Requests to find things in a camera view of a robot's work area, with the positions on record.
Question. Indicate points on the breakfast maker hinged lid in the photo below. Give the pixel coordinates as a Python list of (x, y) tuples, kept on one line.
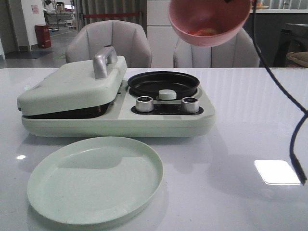
[(81, 89)]

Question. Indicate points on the shrimp pieces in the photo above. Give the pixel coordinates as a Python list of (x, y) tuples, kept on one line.
[(203, 32)]

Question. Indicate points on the pink plastic bowl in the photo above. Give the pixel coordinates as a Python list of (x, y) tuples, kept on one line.
[(225, 16)]

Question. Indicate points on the mint green breakfast maker base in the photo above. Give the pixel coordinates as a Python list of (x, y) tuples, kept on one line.
[(119, 120)]

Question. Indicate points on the left silver control knob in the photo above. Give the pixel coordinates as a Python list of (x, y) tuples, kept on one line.
[(144, 104)]

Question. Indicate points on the silver control knob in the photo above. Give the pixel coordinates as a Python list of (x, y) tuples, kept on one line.
[(144, 104), (190, 105)]

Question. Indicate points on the black round frying pan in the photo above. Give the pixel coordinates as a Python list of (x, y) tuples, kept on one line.
[(150, 83)]

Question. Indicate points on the right silver control knob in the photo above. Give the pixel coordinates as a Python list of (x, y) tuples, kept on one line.
[(190, 105)]

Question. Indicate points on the left grey upholstered chair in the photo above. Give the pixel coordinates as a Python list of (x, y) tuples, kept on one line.
[(128, 39)]

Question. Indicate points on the grey upholstered chair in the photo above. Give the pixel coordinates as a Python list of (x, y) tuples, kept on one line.
[(236, 53), (128, 39)]

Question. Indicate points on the white cabinet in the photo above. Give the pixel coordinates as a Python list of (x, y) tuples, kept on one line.
[(160, 34)]

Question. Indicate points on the mint green round plate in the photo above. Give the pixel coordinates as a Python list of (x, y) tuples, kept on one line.
[(95, 181)]

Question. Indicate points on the right grey upholstered chair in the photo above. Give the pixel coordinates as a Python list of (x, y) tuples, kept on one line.
[(236, 53)]

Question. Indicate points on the red bin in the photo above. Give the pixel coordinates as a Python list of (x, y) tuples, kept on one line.
[(43, 36)]

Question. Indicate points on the dark appliance at right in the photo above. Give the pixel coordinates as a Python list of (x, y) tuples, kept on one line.
[(293, 38)]

